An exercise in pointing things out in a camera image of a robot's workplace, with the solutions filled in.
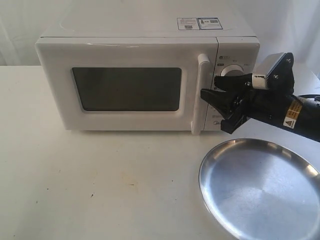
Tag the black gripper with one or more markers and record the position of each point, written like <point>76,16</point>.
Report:
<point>233,97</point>

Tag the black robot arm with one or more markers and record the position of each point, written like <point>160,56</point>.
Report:
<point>292,113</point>

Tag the white microwave oven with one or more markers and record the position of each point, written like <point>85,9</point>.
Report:
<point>148,19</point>

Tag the upper white control knob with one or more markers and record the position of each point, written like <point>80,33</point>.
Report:
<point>232,70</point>

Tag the white and blue warning sticker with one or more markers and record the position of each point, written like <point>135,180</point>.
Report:
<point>199,23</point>

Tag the round stainless steel tray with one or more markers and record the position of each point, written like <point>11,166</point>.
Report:
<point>259,190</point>

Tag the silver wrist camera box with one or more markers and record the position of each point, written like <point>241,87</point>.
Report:
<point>275,73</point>

